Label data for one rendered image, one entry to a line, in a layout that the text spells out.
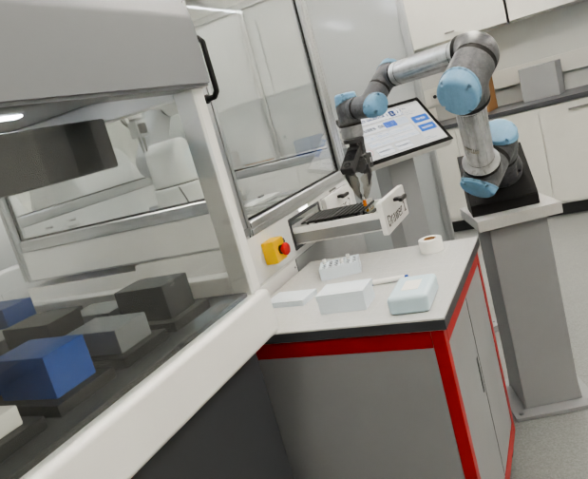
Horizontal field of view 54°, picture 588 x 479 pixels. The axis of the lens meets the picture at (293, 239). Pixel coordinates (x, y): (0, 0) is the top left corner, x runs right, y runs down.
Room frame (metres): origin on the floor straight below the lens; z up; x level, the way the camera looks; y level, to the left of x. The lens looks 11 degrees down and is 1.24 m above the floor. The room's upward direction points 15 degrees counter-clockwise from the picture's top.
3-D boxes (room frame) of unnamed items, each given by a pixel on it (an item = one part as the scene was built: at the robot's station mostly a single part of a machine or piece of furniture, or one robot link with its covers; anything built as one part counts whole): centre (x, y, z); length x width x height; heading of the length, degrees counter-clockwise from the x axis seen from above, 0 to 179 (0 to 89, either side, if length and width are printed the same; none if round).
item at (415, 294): (1.30, -0.24, 0.78); 0.15 x 0.10 x 0.04; 155
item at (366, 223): (2.03, -0.17, 0.86); 0.40 x 0.26 x 0.06; 63
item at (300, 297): (1.58, 0.05, 0.77); 0.13 x 0.09 x 0.02; 58
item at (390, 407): (1.58, -0.15, 0.38); 0.62 x 0.58 x 0.76; 153
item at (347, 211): (2.02, -0.18, 0.87); 0.22 x 0.18 x 0.06; 63
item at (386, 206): (1.93, -0.36, 0.87); 0.29 x 0.02 x 0.11; 153
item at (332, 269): (1.72, -0.12, 0.78); 0.12 x 0.08 x 0.04; 80
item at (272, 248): (1.78, 0.06, 0.88); 0.07 x 0.05 x 0.07; 153
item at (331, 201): (2.36, -0.22, 0.87); 0.29 x 0.02 x 0.11; 153
